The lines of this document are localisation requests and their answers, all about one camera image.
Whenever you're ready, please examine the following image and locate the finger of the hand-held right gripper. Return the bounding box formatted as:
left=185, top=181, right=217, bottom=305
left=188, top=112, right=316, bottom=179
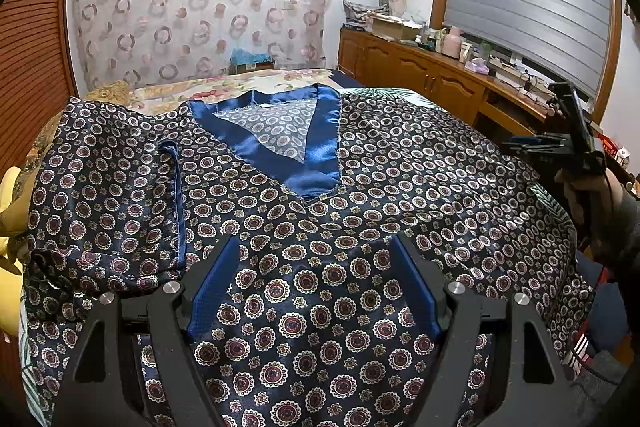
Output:
left=501, top=133, right=567, bottom=158

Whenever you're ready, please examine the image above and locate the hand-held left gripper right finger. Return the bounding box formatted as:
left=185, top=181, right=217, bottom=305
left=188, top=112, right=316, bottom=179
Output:
left=389, top=234, right=592, bottom=427

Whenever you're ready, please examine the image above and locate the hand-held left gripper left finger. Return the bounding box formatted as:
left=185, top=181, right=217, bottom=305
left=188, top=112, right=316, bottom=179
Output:
left=52, top=234, right=242, bottom=427

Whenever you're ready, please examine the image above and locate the navy medallion print satin shirt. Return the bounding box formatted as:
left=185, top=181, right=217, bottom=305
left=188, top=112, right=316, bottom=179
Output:
left=20, top=83, right=596, bottom=427

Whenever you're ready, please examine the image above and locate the person's right forearm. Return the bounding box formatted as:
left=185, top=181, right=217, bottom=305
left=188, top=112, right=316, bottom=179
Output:
left=600, top=187, right=640, bottom=270

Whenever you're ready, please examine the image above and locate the person's right hand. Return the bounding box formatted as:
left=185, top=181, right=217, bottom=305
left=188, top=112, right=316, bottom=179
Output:
left=554, top=168, right=617, bottom=265

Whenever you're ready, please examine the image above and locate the palm leaf print bed sheet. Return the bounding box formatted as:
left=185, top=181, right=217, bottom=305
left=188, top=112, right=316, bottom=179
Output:
left=17, top=82, right=598, bottom=425

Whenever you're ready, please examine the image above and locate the pink thermos jug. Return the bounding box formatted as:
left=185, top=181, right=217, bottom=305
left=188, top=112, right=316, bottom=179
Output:
left=440, top=26, right=464, bottom=58

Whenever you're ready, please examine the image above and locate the wooden sideboard cabinet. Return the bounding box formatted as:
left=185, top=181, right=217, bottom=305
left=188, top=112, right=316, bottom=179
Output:
left=336, top=26, right=568, bottom=128

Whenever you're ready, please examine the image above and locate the cardboard box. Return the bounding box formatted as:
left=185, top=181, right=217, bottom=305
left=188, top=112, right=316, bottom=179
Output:
left=371, top=14, right=427, bottom=44

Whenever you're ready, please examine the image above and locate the person's clothing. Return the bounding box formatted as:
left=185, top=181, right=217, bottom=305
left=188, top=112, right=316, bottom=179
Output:
left=570, top=249, right=640, bottom=427

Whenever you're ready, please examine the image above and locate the floral print blanket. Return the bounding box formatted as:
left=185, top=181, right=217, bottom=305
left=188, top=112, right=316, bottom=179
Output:
left=127, top=68, right=347, bottom=115

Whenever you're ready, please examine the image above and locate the navy blanket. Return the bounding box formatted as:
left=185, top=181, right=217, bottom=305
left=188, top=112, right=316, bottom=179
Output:
left=327, top=68, right=368, bottom=90

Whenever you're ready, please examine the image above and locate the yellow pillow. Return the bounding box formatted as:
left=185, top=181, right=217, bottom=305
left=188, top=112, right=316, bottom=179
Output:
left=0, top=166, right=35, bottom=344

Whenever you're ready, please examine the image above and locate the patterned fabric bag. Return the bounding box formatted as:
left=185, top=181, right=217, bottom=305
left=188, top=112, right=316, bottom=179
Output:
left=342, top=0, right=392, bottom=28

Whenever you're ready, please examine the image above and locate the blue crumpled plastic bag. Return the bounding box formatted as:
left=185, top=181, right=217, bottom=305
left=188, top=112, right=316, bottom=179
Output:
left=229, top=47, right=275, bottom=66

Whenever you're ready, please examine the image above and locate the wooden louvered wardrobe door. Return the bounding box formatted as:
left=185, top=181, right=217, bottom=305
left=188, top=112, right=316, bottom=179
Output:
left=0, top=0, right=82, bottom=188

